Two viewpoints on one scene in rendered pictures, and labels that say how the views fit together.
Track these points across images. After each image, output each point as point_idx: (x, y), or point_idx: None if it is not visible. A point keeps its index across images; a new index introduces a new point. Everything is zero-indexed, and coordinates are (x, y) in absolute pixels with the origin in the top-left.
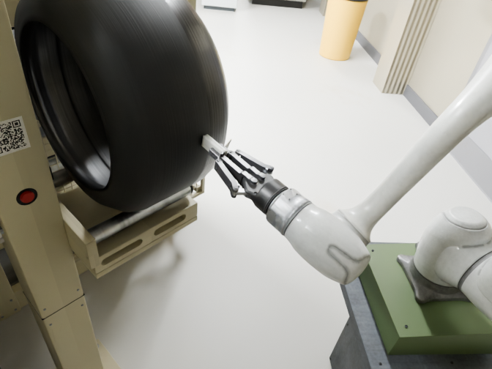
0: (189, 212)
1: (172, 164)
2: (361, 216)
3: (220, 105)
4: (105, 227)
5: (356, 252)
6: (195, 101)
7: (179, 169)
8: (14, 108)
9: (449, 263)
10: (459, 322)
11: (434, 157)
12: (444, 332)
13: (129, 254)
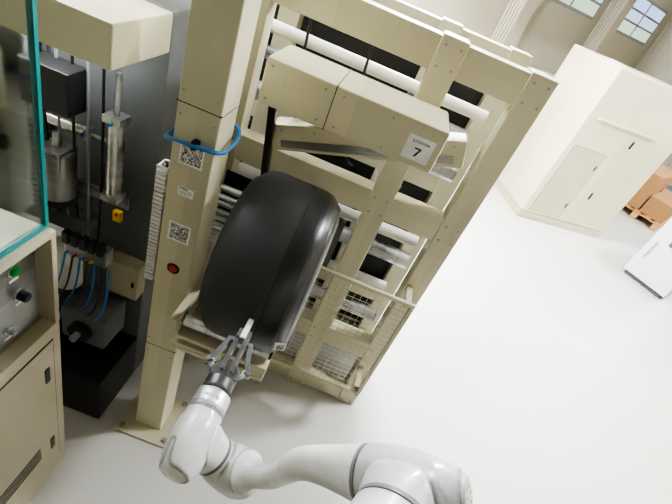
0: (255, 370)
1: (220, 316)
2: (247, 467)
3: (275, 310)
4: (195, 322)
5: (176, 457)
6: (255, 293)
7: (226, 324)
8: (189, 222)
9: None
10: None
11: (279, 470)
12: None
13: (197, 352)
